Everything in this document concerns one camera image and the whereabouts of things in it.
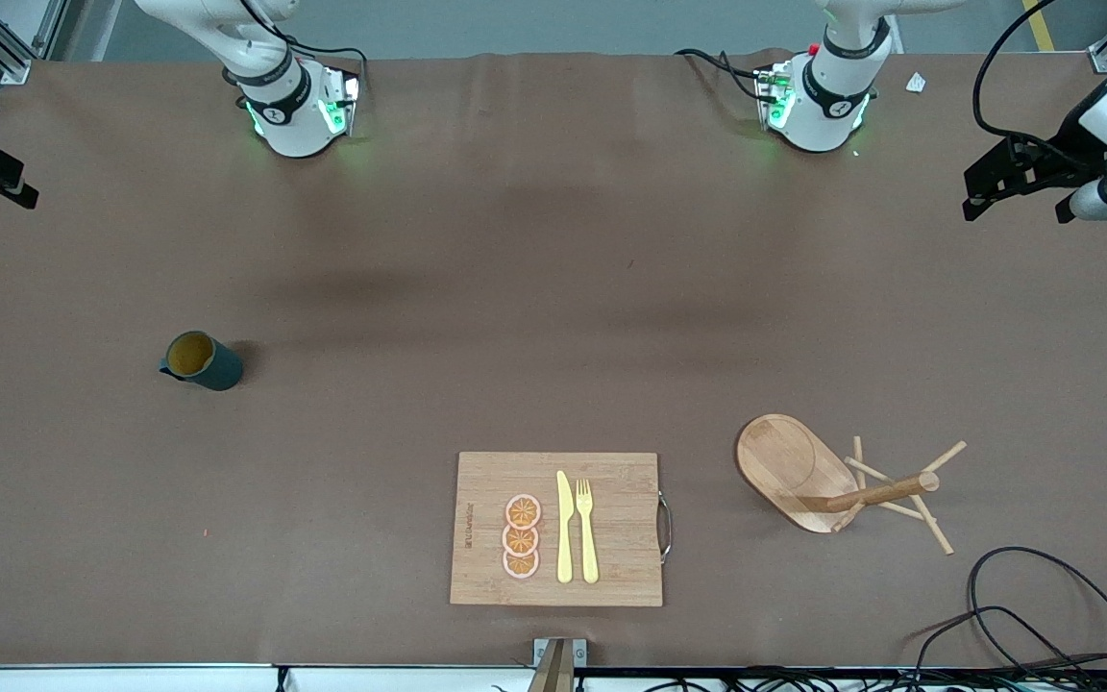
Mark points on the white paper scrap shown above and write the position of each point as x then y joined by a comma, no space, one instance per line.
916,83

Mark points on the yellow plastic fork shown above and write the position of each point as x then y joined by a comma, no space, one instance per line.
588,548

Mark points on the brown table cover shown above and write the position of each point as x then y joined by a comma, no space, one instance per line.
227,481

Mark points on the dark green cup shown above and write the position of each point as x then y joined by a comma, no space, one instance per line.
212,370

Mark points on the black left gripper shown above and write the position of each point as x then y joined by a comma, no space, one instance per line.
1069,152

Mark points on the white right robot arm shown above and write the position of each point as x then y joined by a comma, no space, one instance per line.
289,125

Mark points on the toy orange slice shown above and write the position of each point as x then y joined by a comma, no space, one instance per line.
523,510
520,565
520,540

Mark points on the wooden mug tree rack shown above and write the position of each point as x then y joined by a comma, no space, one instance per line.
784,461

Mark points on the bamboo cutting board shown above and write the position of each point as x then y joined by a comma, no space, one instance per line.
621,519

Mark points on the yellow plastic knife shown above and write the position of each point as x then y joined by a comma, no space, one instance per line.
564,538

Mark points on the metal table bracket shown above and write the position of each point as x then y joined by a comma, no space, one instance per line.
580,651

